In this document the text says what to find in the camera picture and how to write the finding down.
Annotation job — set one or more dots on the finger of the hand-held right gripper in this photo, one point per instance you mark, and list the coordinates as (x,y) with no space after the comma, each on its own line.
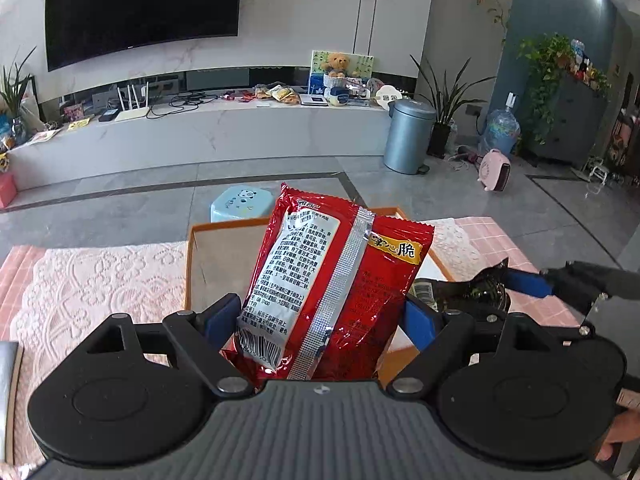
(530,284)

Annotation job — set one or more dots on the grey pedal trash bin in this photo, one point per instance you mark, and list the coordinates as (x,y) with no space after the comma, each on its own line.
(407,135)

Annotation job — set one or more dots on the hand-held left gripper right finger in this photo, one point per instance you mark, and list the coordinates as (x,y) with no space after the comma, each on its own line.
(417,322)

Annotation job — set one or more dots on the green plant in vase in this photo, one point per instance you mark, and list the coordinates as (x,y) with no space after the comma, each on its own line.
(17,95)

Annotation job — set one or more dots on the brown teddy bear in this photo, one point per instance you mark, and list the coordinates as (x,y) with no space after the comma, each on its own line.
(336,64)

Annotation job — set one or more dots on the red snack packet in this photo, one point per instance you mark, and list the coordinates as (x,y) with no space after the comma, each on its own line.
(360,300)

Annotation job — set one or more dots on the pink space heater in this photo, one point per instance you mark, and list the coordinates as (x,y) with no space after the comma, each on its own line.
(494,172)

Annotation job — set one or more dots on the grey cabinet with plants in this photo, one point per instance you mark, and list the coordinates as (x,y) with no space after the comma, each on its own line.
(545,65)

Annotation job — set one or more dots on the black television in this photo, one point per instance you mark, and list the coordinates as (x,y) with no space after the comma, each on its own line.
(140,10)

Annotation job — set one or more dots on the yellow snack bags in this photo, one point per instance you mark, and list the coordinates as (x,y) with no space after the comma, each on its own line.
(277,94)

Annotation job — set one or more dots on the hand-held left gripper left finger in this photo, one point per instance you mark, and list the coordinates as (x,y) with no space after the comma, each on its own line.
(222,317)

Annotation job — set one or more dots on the small white step stool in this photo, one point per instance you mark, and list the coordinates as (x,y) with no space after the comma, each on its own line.
(596,170)

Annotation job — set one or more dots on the dark green snack packet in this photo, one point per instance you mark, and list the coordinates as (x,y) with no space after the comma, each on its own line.
(470,292)

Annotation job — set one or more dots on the long-leaved potted plant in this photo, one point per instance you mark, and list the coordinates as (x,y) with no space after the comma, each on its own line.
(445,105)

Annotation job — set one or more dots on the person's right hand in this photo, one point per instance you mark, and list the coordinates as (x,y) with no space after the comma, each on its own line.
(622,435)

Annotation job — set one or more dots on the orange cardboard box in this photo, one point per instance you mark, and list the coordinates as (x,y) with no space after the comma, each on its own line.
(215,270)

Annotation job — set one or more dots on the blue water jug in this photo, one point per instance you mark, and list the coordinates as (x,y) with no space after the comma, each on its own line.
(501,130)

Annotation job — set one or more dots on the pink lace tablecloth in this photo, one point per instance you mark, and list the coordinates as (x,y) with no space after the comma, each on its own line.
(15,270)
(100,285)

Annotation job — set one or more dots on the white router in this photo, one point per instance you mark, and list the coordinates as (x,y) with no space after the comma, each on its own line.
(132,112)

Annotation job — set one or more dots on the light blue plastic stool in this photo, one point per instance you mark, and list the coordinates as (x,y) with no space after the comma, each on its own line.
(240,205)

